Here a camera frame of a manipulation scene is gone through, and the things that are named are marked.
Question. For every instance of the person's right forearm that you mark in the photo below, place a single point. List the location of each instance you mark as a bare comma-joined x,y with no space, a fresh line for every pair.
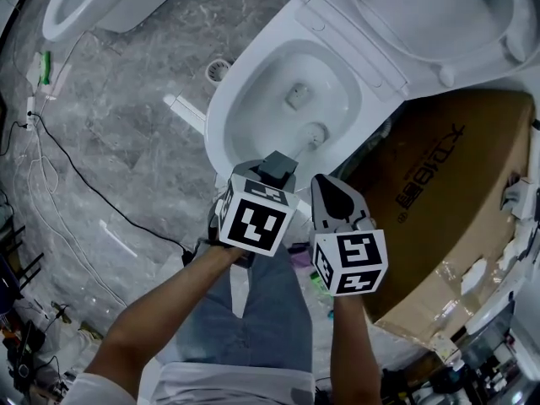
354,344

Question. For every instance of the person's blue jeans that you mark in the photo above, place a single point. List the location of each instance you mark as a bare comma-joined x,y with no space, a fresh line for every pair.
270,310

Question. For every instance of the green plastic piece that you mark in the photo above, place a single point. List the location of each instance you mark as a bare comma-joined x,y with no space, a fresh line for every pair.
320,281

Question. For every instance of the purple plastic piece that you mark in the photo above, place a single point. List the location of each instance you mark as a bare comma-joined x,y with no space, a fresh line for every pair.
304,264

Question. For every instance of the white packet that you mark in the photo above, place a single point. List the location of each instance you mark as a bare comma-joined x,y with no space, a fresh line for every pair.
34,74

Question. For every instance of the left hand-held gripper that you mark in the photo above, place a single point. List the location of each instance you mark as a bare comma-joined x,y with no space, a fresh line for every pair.
253,222

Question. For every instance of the white toilet brush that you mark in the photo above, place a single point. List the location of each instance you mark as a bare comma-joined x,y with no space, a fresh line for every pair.
314,135

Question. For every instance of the white caulking gun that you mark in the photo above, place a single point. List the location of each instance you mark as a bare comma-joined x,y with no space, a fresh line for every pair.
523,196

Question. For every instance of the white power strip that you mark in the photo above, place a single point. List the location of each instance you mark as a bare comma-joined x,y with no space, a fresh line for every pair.
30,112

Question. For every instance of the flat white tissue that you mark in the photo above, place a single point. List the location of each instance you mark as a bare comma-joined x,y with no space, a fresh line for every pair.
474,279

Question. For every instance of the white tankless toilet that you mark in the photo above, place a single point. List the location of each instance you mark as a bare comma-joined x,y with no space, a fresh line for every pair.
337,28

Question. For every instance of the person's left forearm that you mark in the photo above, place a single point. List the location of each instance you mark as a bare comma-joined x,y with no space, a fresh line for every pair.
147,323

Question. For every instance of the crumpled white tissue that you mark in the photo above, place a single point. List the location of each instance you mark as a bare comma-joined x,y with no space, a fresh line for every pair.
512,253

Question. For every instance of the large cardboard box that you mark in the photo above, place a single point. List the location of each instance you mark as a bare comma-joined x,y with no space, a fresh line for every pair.
443,226

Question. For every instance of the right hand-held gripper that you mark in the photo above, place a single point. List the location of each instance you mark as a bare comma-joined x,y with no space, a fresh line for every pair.
350,260

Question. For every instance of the white toilet with tank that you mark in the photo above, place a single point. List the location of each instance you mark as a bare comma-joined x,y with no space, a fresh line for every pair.
126,7

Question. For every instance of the black metal rack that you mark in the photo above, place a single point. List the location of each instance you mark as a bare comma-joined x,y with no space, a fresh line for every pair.
25,277

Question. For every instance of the person's white shirt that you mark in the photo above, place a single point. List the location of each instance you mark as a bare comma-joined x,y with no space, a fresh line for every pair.
232,384

